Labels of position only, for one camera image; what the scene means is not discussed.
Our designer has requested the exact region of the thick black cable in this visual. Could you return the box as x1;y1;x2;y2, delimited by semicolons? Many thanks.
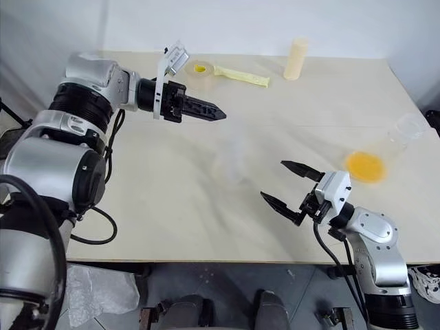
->
0;174;69;330

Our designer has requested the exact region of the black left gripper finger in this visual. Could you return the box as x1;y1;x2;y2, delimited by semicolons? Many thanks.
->
181;107;228;124
183;95;226;118

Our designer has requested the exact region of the white and black shoe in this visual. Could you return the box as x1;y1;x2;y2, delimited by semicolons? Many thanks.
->
408;263;440;304

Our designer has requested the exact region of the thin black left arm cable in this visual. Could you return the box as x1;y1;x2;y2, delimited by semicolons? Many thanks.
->
69;105;127;245

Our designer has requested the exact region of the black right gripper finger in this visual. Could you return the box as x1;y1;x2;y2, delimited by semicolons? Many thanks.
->
259;191;300;227
280;159;325;182

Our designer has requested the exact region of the black tripod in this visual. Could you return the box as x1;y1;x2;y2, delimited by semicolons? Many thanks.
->
0;97;34;139

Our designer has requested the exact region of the beige cylinder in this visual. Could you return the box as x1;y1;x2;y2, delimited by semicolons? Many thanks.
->
283;36;309;82

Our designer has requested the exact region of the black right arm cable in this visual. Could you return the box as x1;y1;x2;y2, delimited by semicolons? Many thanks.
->
311;219;369;330

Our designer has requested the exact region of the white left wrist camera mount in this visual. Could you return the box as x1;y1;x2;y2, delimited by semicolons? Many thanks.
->
152;40;190;120

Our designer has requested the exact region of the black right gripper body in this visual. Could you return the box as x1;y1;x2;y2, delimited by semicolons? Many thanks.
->
293;186;331;227

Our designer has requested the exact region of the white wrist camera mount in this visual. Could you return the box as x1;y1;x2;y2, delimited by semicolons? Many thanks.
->
152;40;190;120
314;169;353;221

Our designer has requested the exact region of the clear flask with orange liquid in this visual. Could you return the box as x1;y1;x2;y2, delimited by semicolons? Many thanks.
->
344;113;429;186

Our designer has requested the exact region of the clear plastic sheet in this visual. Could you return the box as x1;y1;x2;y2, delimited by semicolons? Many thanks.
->
64;265;141;328

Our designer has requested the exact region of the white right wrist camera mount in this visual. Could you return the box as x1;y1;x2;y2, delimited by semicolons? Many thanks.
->
314;169;353;221

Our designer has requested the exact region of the dark rounded shape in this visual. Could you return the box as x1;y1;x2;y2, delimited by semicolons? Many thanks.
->
253;289;290;330
157;294;215;330

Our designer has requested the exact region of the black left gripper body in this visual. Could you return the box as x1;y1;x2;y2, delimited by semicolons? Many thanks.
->
160;80;188;124

